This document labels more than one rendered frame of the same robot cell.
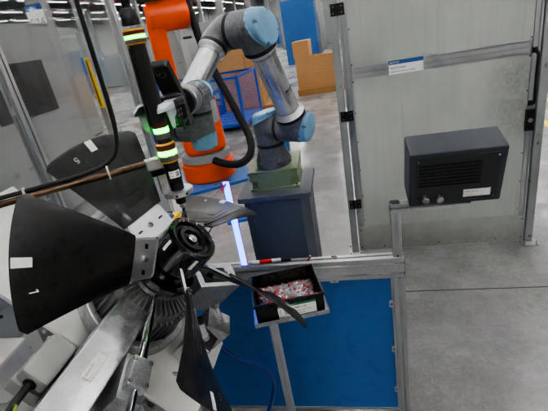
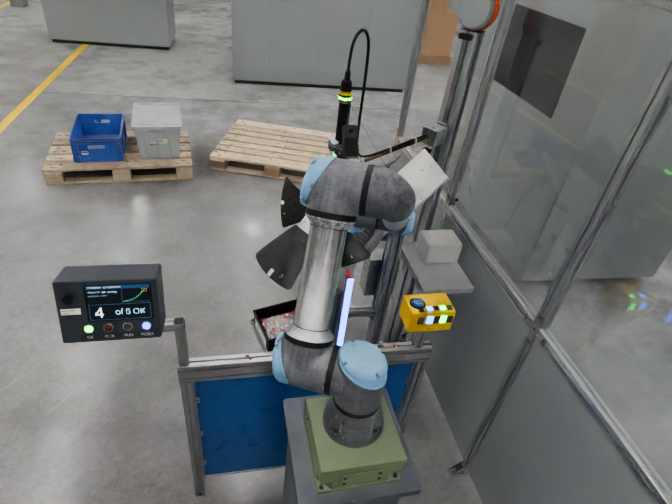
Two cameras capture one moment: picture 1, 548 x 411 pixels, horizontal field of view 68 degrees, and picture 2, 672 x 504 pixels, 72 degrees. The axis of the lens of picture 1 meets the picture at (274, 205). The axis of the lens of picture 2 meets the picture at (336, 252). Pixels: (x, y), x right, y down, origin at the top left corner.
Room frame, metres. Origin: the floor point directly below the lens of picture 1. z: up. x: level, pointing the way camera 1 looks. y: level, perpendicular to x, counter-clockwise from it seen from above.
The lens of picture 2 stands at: (2.23, -0.45, 2.11)
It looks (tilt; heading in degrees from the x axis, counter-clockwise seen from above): 36 degrees down; 151
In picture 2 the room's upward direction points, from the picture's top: 8 degrees clockwise
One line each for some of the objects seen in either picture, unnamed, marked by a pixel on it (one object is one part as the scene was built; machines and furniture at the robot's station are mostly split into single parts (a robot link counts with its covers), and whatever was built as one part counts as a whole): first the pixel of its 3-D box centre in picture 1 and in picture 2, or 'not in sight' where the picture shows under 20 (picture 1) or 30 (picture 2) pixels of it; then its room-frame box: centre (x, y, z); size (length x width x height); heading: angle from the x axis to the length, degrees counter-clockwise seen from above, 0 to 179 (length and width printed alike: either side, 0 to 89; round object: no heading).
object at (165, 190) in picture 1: (170, 175); not in sight; (0.91, 0.23, 1.34); 0.09 x 0.07 x 0.10; 112
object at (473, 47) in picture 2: not in sight; (422, 221); (0.64, 0.89, 0.90); 0.08 x 0.06 x 1.80; 22
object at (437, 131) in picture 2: not in sight; (434, 134); (0.68, 0.80, 1.39); 0.10 x 0.07 x 0.09; 112
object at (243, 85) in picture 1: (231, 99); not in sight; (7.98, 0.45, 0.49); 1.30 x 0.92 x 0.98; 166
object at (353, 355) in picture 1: (289, 349); (303, 421); (1.25, 0.04, 0.45); 0.82 x 0.02 x 0.66; 77
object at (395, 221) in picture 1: (395, 229); (181, 342); (1.15, -0.38, 0.96); 0.03 x 0.03 x 0.20; 77
